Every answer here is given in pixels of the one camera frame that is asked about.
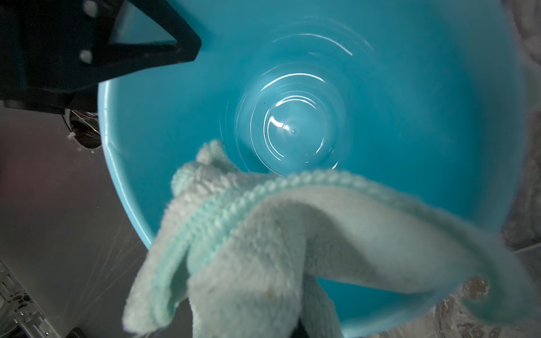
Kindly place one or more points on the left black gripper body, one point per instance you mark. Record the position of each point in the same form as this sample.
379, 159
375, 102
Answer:
55, 53

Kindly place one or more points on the mint green microfiber cloth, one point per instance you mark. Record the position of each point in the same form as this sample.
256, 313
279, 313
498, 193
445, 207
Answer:
247, 251

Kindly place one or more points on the teal bucket with white handle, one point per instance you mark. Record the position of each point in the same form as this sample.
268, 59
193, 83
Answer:
425, 98

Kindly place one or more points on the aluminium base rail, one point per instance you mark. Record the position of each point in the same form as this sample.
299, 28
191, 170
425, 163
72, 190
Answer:
20, 315

